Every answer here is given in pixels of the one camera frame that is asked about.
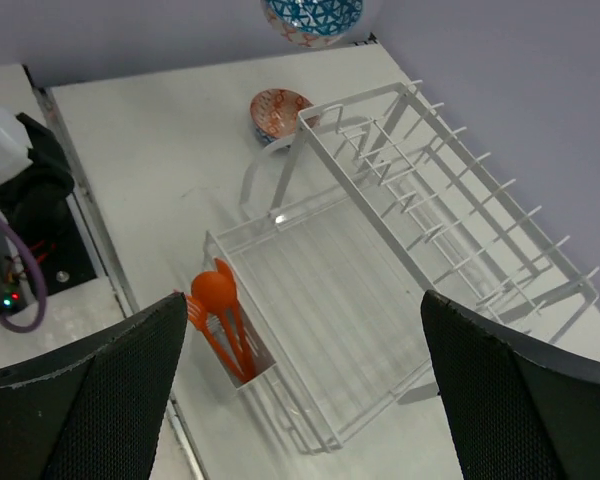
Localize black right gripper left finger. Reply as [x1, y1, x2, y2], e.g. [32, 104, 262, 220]
[0, 293, 187, 479]

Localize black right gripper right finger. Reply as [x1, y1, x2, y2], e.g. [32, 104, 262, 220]
[420, 290, 600, 479]

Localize blue zigzag bowl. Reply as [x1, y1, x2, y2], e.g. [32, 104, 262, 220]
[249, 88, 313, 145]

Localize white bowl with red diamonds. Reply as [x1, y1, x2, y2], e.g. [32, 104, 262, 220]
[260, 0, 364, 48]

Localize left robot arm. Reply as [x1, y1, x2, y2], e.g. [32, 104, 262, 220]
[0, 107, 75, 333]

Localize orange plastic utensils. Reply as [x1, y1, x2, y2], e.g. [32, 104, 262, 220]
[185, 258, 256, 384]

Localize metal cutlery holder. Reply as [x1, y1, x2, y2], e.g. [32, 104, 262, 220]
[185, 257, 274, 386]

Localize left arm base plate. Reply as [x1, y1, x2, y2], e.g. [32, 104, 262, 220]
[0, 196, 97, 317]

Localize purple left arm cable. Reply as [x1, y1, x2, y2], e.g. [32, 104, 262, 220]
[0, 197, 49, 334]

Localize white wire dish rack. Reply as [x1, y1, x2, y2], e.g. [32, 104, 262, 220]
[204, 80, 599, 454]

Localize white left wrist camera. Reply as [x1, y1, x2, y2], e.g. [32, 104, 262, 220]
[0, 107, 33, 185]

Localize aluminium table edge rail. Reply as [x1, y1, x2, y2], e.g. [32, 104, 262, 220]
[24, 69, 204, 479]

